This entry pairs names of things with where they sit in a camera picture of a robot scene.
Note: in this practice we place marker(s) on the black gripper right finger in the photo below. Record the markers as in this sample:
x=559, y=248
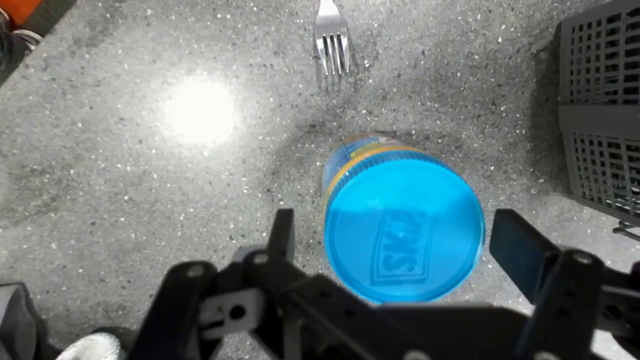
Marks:
x=521, y=251

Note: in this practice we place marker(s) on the dark cutlery basket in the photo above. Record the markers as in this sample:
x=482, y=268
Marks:
x=600, y=106

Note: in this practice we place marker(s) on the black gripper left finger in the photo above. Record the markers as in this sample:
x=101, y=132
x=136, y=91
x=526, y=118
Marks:
x=282, y=236

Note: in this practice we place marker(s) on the peanut butter jar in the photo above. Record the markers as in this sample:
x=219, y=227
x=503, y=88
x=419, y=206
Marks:
x=370, y=157

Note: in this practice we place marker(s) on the blue jar lid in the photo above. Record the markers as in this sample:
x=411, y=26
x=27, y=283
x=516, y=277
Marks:
x=401, y=227

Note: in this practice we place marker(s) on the silver fork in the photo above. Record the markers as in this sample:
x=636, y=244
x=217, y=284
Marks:
x=332, y=40

